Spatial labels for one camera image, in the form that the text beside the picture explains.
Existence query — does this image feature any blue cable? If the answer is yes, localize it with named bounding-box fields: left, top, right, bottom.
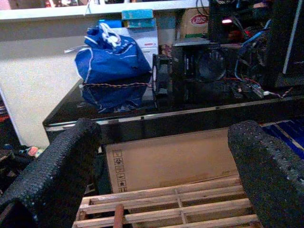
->
left=234, top=19, right=273, bottom=77

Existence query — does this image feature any cardboard box with red logo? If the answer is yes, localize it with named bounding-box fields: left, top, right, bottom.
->
left=180, top=8, right=211, bottom=40

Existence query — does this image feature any red black twisted wire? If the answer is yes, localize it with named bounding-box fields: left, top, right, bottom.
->
left=82, top=82, right=154, bottom=88

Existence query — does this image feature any black glossy table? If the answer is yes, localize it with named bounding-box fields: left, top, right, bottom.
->
left=42, top=71, right=304, bottom=149

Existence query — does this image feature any black computer case red light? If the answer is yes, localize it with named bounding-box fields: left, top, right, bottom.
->
left=208, top=0, right=270, bottom=44

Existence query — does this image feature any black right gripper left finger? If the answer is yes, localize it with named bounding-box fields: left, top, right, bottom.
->
left=0, top=118, right=103, bottom=228

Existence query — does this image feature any brown round rod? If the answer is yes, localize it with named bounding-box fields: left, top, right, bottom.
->
left=113, top=204, right=126, bottom=228

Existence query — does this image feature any wooden slatted crate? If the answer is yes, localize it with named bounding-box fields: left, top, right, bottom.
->
left=72, top=175, right=265, bottom=228

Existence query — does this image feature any flat brown cardboard box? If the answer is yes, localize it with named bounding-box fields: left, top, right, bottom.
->
left=104, top=127, right=241, bottom=194

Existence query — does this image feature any teal small box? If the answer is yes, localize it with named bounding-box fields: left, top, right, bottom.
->
left=122, top=18, right=157, bottom=29
left=121, top=9, right=154, bottom=20

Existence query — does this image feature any white box with red print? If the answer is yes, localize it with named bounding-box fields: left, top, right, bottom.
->
left=118, top=27, right=159, bottom=70

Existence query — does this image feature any colourful crumpled cloth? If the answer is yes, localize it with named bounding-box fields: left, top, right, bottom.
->
left=0, top=143, right=46, bottom=167

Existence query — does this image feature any black cooling fan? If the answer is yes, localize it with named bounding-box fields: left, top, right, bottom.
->
left=152, top=54, right=173, bottom=96

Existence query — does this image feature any blue striped printed box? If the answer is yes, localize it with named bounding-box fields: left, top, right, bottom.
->
left=260, top=117, right=304, bottom=160

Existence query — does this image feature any black computer cooler block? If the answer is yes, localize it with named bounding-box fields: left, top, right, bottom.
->
left=171, top=37, right=229, bottom=103

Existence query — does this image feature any black tall computer tower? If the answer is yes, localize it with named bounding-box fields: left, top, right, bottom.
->
left=265, top=0, right=304, bottom=89

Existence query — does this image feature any blue drawstring cloth bag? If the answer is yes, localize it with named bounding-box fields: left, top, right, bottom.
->
left=65, top=22, right=153, bottom=86

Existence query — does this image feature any small circuit board with wires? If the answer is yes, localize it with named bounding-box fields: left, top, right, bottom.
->
left=230, top=81, right=266, bottom=100

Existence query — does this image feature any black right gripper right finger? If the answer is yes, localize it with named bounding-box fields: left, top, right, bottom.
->
left=227, top=120, right=304, bottom=228

